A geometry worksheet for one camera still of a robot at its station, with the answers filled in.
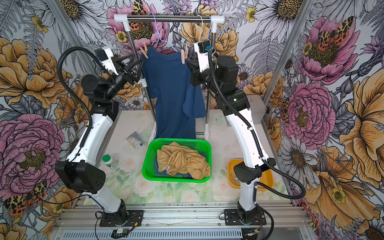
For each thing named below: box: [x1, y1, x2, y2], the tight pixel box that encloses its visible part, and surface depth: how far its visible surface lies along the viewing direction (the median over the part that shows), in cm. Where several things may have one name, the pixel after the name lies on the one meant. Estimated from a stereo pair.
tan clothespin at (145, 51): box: [140, 45, 149, 59], surface depth 75 cm
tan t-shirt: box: [157, 142, 211, 180], surface depth 83 cm
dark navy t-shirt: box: [141, 45, 207, 139], surface depth 74 cm
